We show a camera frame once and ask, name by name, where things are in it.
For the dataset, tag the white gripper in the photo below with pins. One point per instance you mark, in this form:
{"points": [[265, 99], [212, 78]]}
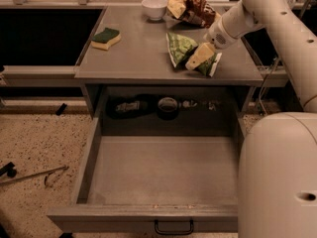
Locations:
{"points": [[218, 34]]}

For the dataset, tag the green jalapeno chip bag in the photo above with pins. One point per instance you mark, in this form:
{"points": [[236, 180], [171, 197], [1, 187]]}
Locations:
{"points": [[181, 48]]}

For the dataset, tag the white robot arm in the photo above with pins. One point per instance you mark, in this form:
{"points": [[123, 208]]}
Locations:
{"points": [[277, 182]]}

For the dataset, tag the brown yellow chip bag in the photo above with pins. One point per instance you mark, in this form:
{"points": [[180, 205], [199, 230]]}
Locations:
{"points": [[195, 12]]}

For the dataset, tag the grey metal drawer cabinet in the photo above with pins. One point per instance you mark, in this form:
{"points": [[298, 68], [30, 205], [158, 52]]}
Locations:
{"points": [[141, 57]]}

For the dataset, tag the open grey top drawer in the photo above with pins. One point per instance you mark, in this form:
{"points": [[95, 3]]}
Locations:
{"points": [[136, 171]]}

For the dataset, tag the white ceramic bowl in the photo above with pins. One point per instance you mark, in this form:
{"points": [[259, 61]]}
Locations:
{"points": [[154, 9]]}

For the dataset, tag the black tape roll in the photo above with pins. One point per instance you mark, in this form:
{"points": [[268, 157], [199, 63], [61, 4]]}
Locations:
{"points": [[167, 108]]}

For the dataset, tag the black bundle under cabinet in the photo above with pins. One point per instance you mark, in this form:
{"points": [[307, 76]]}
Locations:
{"points": [[131, 107]]}

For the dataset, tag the green yellow sponge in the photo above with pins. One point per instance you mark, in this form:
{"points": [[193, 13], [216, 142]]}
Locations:
{"points": [[106, 39]]}

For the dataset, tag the small black block on floor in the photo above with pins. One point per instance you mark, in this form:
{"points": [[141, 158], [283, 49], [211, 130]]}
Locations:
{"points": [[61, 109]]}

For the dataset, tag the metal rod on floor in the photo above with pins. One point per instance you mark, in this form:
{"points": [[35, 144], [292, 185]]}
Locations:
{"points": [[48, 172]]}

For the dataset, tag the black object on floor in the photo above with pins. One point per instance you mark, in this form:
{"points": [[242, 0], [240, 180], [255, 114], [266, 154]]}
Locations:
{"points": [[8, 170]]}

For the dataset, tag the black drawer handle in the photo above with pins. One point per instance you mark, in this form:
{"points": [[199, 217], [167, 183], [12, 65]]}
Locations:
{"points": [[174, 227]]}

